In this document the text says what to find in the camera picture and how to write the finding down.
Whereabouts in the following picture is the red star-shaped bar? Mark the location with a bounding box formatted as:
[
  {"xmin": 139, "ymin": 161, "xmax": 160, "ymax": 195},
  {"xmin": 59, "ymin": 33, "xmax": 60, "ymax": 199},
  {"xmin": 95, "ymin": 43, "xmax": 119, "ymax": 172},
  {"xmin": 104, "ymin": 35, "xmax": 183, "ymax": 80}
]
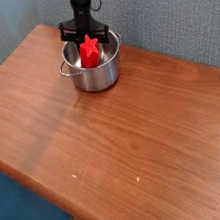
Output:
[{"xmin": 80, "ymin": 35, "xmax": 100, "ymax": 69}]

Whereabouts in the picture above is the stainless steel pot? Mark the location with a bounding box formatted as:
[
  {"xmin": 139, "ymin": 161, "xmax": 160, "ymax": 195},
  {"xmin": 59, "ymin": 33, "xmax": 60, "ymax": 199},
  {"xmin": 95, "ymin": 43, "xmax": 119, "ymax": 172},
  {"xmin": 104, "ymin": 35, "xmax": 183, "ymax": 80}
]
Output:
[{"xmin": 59, "ymin": 31, "xmax": 122, "ymax": 92}]

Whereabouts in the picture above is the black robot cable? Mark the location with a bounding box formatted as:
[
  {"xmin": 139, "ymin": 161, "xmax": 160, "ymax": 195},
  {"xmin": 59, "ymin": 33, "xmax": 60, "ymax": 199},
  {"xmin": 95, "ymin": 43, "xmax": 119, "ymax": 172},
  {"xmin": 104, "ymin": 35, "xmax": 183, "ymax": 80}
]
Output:
[{"xmin": 89, "ymin": 0, "xmax": 104, "ymax": 14}]

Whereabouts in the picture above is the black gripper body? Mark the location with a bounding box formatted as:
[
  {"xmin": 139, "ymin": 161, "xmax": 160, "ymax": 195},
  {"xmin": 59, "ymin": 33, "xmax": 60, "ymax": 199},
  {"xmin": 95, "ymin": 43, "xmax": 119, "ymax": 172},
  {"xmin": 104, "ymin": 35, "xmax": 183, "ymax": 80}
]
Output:
[{"xmin": 58, "ymin": 7, "xmax": 109, "ymax": 46}]

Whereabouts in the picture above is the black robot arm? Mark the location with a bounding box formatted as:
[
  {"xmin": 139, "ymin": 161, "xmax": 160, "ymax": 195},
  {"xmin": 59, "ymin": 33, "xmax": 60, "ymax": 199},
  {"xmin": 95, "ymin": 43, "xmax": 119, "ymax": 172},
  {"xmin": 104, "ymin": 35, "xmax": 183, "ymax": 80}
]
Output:
[{"xmin": 58, "ymin": 0, "xmax": 109, "ymax": 46}]

